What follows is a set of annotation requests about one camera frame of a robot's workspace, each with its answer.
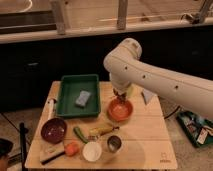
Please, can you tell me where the orange red bowl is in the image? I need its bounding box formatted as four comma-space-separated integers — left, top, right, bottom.
107, 98, 133, 122

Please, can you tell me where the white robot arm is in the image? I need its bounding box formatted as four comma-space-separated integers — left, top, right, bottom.
103, 38, 213, 120

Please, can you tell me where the white round bowl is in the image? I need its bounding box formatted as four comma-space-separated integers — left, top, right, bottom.
82, 142, 102, 162

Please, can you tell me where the silver metal cup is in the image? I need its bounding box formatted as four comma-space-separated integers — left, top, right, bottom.
107, 135, 122, 153

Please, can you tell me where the yellow corn cob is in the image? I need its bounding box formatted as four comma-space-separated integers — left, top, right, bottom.
89, 125, 119, 136

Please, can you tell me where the black chair frame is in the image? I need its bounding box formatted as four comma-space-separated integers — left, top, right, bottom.
19, 123, 28, 171

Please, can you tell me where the green cucumber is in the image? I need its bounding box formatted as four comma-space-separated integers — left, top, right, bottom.
73, 126, 88, 144

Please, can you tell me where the green bin with items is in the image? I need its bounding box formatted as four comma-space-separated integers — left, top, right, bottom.
176, 111, 213, 148

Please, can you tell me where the orange carrot toy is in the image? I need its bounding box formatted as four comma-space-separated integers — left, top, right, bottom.
65, 142, 80, 157

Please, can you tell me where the blue grey sponge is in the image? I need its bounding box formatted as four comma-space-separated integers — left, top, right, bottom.
75, 90, 91, 107

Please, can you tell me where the wooden block brush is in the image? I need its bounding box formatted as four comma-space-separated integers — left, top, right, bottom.
39, 143, 65, 165

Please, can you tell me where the light green small cup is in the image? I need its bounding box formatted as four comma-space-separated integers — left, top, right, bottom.
127, 85, 133, 98

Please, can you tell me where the dark maroon bowl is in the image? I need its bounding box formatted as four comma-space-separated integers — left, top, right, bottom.
41, 118, 67, 144

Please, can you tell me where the green plastic tray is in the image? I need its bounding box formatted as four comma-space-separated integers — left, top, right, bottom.
56, 74, 101, 118

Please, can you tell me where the dark red grape bunch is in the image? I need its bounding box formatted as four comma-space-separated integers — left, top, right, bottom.
117, 96, 126, 105

